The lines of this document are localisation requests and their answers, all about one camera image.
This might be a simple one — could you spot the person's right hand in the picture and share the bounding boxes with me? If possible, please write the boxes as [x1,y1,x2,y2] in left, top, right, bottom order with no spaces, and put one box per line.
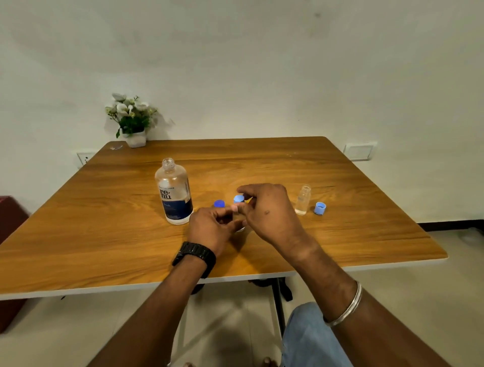
[231,182,320,264]

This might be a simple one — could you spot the person's left hand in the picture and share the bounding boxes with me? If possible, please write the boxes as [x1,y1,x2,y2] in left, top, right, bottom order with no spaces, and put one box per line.
[187,206,247,259]

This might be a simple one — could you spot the clear small bottle red label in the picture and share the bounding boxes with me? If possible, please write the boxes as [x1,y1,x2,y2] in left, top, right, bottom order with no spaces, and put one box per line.
[231,203,247,233]

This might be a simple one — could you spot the clear plain small bottle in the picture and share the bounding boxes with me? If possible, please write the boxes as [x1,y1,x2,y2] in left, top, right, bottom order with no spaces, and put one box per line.
[294,184,312,216]

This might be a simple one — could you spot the clear large bottle blue label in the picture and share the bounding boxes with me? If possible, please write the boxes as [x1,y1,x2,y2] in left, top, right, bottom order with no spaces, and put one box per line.
[155,157,194,226]

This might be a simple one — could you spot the person's left forearm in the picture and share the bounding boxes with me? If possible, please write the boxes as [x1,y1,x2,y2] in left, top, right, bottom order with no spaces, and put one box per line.
[87,257,209,367]

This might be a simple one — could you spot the person's right forearm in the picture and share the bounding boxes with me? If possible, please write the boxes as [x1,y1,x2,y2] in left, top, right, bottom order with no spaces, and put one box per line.
[291,238,451,367]

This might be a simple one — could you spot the person's right leg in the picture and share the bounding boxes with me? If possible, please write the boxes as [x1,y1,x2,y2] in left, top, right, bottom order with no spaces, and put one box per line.
[279,301,354,367]

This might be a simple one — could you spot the black wristwatch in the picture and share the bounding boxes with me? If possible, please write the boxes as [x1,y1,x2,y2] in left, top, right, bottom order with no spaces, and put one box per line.
[171,241,217,279]

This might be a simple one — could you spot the silver bangle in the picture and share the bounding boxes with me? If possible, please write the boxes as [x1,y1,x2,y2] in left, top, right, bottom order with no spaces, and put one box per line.
[323,280,363,328]

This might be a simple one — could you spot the white flowers in white pot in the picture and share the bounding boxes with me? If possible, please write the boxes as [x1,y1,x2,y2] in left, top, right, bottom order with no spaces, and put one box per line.
[104,92,159,149]

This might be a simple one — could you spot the maroon cabinet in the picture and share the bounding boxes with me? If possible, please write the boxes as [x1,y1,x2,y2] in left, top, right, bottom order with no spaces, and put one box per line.
[0,196,30,334]

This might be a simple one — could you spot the translucent plastic object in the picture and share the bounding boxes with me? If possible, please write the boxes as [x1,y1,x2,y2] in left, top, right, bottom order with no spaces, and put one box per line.
[457,226,484,247]

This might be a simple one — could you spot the black metal table frame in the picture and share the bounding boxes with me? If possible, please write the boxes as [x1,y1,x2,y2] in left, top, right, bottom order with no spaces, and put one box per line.
[191,277,294,337]

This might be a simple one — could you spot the white wall switch plate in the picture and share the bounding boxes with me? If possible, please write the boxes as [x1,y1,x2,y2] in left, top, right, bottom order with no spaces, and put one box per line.
[343,142,378,162]

